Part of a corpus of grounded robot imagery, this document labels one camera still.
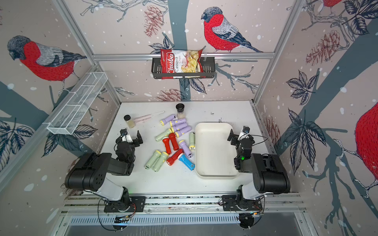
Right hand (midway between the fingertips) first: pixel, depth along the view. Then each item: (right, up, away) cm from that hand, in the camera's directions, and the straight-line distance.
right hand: (238, 129), depth 91 cm
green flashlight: (-30, -8, +4) cm, 31 cm away
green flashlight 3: (-50, -21, -6) cm, 55 cm away
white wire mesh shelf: (-92, +7, -20) cm, 94 cm away
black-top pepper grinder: (-38, +14, +10) cm, 42 cm away
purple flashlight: (-40, +4, +13) cm, 43 cm away
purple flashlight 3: (-39, -3, +7) cm, 40 cm away
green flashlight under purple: (-48, -4, +7) cm, 49 cm away
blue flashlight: (-33, -19, -4) cm, 38 cm away
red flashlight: (-43, -5, +6) cm, 44 cm away
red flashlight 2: (-42, -18, -6) cm, 47 cm away
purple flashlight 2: (-39, +1, +11) cm, 41 cm away
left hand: (-67, 0, -2) cm, 67 cm away
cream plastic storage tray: (-16, -15, -3) cm, 22 cm away
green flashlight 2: (-52, -15, -2) cm, 54 cm away
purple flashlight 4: (-31, -15, -3) cm, 35 cm away
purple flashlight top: (-50, +5, +14) cm, 52 cm away
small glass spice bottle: (-74, +4, +10) cm, 74 cm away
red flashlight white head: (-47, -8, +3) cm, 47 cm away
